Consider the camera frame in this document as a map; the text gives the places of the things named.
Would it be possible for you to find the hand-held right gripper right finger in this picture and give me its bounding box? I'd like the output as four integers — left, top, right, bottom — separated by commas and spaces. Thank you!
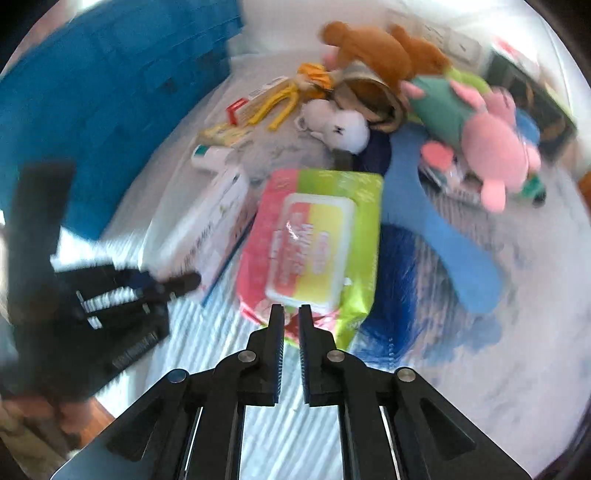
298, 304, 532, 480

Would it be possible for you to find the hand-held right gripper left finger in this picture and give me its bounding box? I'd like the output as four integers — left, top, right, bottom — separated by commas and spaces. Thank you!
51, 304, 286, 480

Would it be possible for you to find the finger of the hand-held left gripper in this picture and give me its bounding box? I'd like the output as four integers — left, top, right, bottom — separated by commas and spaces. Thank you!
58, 263, 202, 296
78, 293, 169, 329

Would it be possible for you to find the white cardboard box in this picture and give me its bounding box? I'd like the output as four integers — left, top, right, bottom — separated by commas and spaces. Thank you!
154, 164, 260, 308

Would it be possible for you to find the pink and green wipes pack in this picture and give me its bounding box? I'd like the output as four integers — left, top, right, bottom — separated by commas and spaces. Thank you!
235, 168, 385, 352

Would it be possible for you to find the white tube with teal cap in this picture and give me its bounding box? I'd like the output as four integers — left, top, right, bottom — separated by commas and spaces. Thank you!
191, 144, 237, 173

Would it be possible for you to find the blue plastic crate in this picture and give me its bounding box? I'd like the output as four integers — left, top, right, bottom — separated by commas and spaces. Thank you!
0, 0, 245, 241

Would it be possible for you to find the yellow tiger plush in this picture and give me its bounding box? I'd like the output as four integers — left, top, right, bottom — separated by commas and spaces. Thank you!
249, 62, 334, 133

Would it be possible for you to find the white plush toy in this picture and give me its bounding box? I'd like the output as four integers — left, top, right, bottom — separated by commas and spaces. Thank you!
295, 99, 371, 154

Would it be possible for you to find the grey tape roll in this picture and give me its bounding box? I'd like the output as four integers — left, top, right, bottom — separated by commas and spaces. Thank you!
330, 65, 408, 133

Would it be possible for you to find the teal plush toy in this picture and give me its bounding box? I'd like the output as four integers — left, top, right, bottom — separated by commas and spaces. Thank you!
401, 69, 490, 149

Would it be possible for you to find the yellow packet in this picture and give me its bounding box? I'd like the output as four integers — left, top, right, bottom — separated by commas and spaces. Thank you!
198, 123, 256, 149

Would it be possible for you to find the red and white toothpaste box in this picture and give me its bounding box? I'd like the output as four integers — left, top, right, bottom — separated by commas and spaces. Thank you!
225, 76, 290, 126

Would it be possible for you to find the blue patterned white bedsheet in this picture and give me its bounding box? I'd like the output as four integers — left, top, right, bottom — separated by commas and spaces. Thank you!
99, 46, 591, 480

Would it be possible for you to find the pink pig plush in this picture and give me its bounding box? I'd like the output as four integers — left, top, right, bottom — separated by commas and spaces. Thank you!
420, 85, 542, 213

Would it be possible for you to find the dark green packet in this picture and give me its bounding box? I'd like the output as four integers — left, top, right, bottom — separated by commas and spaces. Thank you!
521, 174, 549, 205

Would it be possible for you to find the brown teddy bear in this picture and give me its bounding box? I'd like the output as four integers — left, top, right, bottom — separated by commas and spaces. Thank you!
321, 21, 451, 90

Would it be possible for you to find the blue plush toy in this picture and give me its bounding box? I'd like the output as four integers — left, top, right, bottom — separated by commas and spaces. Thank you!
515, 113, 542, 155

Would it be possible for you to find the bright green plush toy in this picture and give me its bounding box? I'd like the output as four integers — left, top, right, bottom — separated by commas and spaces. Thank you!
445, 66, 492, 93

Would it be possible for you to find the black gift box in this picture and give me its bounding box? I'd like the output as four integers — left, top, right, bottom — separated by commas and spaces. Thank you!
485, 48, 579, 161

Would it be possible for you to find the white wall socket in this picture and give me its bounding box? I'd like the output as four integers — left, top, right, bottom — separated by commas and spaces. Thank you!
443, 33, 482, 62
413, 21, 452, 49

